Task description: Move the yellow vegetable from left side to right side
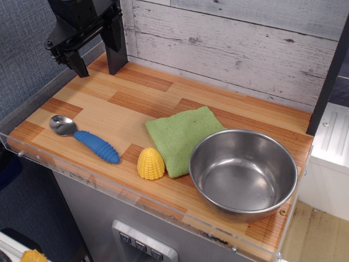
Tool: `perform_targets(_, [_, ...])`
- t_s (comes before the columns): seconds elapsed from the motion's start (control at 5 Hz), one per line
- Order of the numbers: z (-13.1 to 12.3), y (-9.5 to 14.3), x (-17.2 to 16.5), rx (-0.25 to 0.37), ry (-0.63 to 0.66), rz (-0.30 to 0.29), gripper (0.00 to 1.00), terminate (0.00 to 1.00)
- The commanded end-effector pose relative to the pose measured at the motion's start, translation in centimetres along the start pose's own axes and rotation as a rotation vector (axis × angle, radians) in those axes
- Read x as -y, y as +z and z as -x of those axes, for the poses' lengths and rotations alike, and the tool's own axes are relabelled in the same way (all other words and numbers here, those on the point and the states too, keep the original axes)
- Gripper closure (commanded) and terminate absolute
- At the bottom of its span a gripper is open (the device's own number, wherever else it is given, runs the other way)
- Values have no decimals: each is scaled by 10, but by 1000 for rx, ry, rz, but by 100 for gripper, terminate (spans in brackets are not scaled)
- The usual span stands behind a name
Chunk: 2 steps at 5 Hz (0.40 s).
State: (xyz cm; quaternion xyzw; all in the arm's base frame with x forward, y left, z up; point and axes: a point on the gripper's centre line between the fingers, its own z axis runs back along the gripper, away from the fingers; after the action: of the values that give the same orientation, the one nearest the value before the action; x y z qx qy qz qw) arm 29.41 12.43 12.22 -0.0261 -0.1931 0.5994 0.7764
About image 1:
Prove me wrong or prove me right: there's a stainless steel bowl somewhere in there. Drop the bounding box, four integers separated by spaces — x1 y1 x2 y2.
189 129 298 223

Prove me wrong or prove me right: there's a white aluminium side cabinet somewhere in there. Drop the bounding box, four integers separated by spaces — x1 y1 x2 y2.
298 103 348 220

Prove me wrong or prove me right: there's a blue handled metal spoon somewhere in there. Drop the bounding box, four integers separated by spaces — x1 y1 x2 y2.
49 115 120 164

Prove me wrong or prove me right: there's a dark vertical right post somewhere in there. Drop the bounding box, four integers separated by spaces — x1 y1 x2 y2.
307 0 349 136

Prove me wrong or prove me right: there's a yellow toy corn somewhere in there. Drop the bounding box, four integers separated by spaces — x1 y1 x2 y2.
137 147 165 180

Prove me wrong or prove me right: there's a yellow object bottom left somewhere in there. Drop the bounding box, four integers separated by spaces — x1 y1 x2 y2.
20 249 49 262

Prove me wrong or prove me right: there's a grey dispenser control panel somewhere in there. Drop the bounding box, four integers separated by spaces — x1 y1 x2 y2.
112 219 179 261

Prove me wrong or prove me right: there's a green microfiber cloth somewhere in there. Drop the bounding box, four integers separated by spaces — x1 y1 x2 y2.
145 106 225 178

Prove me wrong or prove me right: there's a clear acrylic table guard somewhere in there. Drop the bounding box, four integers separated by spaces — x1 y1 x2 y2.
1 43 312 261

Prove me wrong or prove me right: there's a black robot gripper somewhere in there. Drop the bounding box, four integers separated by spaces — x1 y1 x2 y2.
45 1 122 78

